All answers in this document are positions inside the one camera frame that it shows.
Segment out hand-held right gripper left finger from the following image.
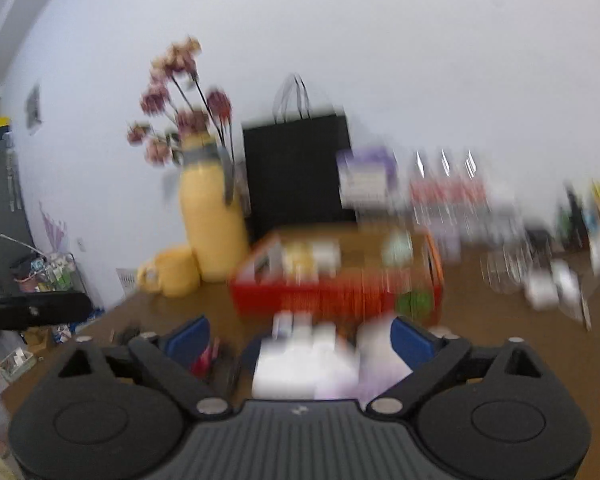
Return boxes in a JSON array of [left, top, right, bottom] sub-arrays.
[[55, 316, 233, 420]]

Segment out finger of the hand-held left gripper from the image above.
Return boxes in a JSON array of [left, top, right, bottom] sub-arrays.
[[0, 291, 92, 332]]

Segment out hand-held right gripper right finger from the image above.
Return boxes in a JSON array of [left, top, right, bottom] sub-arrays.
[[369, 316, 546, 418]]

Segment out orange cardboard box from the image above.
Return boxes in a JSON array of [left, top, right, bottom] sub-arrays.
[[228, 227, 445, 330]]

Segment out yellow cup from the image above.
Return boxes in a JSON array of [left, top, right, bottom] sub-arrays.
[[136, 245, 202, 297]]

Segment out green iridescent wrapped item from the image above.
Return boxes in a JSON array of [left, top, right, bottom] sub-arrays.
[[381, 231, 414, 267]]

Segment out grey cabinet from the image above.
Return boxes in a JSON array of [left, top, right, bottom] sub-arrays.
[[0, 147, 37, 293]]

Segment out yellow thermos jug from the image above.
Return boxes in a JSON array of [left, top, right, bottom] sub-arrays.
[[179, 132, 251, 283]]

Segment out yellow and white plush toy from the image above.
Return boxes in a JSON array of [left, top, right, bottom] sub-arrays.
[[280, 240, 342, 279]]

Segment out white charger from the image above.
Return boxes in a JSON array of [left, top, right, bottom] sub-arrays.
[[525, 259, 581, 312]]

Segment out purple tissue pack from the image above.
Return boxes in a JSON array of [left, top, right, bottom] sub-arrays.
[[336, 146, 399, 209]]

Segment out black paper bag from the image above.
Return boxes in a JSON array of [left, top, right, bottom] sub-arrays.
[[242, 74, 358, 243]]

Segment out green glass bottle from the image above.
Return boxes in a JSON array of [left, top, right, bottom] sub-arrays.
[[560, 184, 586, 251]]

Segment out dried pink flowers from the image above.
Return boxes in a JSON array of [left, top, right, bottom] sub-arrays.
[[126, 36, 234, 167]]

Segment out wire rack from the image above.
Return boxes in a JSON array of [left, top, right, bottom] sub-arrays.
[[0, 232, 87, 295]]

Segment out wall picture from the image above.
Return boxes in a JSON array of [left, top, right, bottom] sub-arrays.
[[26, 83, 42, 134]]

